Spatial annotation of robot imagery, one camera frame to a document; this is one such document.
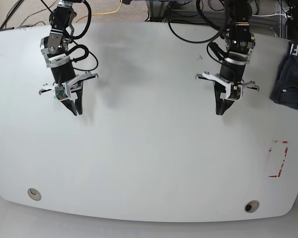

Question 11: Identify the red tape rectangle marking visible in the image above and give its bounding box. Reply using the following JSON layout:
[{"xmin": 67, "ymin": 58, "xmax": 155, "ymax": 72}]
[{"xmin": 266, "ymin": 140, "xmax": 289, "ymax": 178}]

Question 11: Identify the left table grommet hole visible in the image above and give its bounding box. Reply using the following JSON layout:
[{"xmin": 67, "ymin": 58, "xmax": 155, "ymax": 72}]
[{"xmin": 27, "ymin": 188, "xmax": 42, "ymax": 201}]

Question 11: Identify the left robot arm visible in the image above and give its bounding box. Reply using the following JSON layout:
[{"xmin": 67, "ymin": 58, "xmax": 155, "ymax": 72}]
[{"xmin": 196, "ymin": 0, "xmax": 259, "ymax": 116}]

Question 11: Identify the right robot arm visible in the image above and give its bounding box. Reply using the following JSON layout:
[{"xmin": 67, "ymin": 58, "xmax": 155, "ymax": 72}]
[{"xmin": 39, "ymin": 0, "xmax": 98, "ymax": 116}]

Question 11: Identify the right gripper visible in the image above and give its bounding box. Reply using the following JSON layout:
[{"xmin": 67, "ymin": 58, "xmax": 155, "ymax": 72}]
[{"xmin": 39, "ymin": 59, "xmax": 98, "ymax": 116}]

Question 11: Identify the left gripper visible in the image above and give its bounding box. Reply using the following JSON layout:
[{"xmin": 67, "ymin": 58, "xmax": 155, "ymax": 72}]
[{"xmin": 195, "ymin": 57, "xmax": 260, "ymax": 116}]

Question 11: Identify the right table grommet hole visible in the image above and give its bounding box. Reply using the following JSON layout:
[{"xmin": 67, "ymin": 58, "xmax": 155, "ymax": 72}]
[{"xmin": 244, "ymin": 200, "xmax": 260, "ymax": 213}]

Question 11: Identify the dark blue t-shirt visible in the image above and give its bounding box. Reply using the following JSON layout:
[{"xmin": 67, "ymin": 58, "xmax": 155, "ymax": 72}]
[{"xmin": 269, "ymin": 41, "xmax": 298, "ymax": 110}]

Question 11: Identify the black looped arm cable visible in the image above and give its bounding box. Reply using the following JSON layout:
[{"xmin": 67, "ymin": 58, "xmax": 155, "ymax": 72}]
[{"xmin": 167, "ymin": 0, "xmax": 229, "ymax": 62}]

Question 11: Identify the yellow cable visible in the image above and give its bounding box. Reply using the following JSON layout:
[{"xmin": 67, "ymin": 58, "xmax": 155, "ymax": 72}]
[{"xmin": 75, "ymin": 0, "xmax": 122, "ymax": 23}]

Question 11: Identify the table grommet hole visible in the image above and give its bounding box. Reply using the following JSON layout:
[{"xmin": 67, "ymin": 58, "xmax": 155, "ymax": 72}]
[
  {"xmin": 27, "ymin": 188, "xmax": 42, "ymax": 201},
  {"xmin": 244, "ymin": 200, "xmax": 260, "ymax": 213}
]

